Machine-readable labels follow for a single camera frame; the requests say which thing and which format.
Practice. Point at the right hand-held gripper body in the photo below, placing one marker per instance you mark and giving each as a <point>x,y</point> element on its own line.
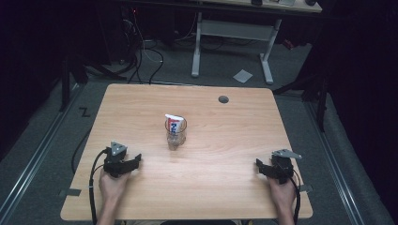
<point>281,167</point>

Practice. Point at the clear glass cup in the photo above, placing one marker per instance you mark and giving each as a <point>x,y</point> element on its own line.
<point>176,140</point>

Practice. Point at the dark metal stand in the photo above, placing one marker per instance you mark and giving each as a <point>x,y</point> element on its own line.
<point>65,84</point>
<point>321,103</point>

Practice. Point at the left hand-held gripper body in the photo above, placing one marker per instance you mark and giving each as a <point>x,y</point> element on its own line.
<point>117,165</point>

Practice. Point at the grey paper sheet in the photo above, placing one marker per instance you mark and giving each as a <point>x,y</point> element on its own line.
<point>242,76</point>

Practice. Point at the white-legged wooden desk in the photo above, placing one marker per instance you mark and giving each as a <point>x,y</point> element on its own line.
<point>233,30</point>

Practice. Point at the white toothpaste tube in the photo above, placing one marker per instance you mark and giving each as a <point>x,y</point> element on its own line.
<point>174,122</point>

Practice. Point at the small red object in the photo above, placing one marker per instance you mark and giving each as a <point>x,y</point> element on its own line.
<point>288,44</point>

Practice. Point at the person's right hand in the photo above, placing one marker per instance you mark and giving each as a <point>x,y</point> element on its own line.
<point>283,195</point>

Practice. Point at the metal floor rail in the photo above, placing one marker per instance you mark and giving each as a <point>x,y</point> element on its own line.
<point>37,156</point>
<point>336,165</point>

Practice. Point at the person's left hand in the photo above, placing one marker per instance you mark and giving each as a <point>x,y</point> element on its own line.
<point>113,187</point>

